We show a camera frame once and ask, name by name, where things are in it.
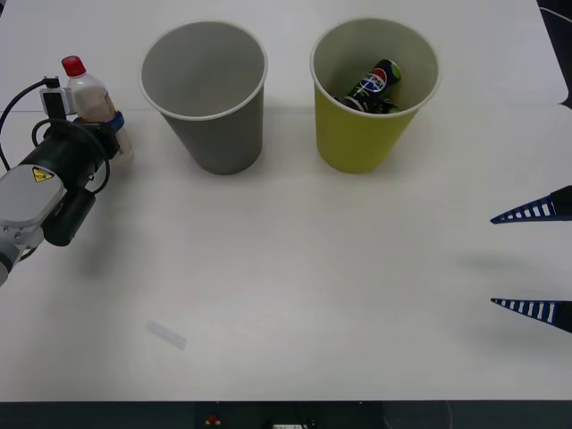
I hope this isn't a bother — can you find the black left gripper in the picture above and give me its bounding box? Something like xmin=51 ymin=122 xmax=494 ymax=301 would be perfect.
xmin=44 ymin=109 xmax=126 ymax=158

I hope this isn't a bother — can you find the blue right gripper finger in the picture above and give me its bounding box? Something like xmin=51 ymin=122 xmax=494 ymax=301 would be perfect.
xmin=490 ymin=298 xmax=572 ymax=334
xmin=489 ymin=184 xmax=572 ymax=225

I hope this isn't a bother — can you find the clear bottle with red cap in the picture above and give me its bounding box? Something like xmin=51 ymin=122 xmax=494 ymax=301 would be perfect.
xmin=61 ymin=55 xmax=136 ymax=164

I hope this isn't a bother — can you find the dark robot base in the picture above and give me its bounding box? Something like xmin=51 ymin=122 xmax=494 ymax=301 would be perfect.
xmin=0 ymin=400 xmax=572 ymax=429

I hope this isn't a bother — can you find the grey plastic bin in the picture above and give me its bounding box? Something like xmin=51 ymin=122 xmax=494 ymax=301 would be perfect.
xmin=138 ymin=21 xmax=269 ymax=176

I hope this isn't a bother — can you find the black can with green print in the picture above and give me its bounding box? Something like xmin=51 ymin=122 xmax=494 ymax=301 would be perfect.
xmin=334 ymin=93 xmax=403 ymax=115

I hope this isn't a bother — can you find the yellow-green plastic bin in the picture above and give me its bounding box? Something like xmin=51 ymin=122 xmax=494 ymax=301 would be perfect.
xmin=309 ymin=17 xmax=442 ymax=174

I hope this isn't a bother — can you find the black can with blue print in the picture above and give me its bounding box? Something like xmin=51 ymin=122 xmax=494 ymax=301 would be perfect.
xmin=343 ymin=58 xmax=404 ymax=102

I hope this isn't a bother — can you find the pale grey left wrist camera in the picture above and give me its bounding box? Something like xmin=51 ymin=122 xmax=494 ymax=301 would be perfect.
xmin=38 ymin=76 xmax=75 ymax=120

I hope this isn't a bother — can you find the black left wrist camera cable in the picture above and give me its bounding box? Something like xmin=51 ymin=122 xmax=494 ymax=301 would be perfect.
xmin=0 ymin=76 xmax=62 ymax=172

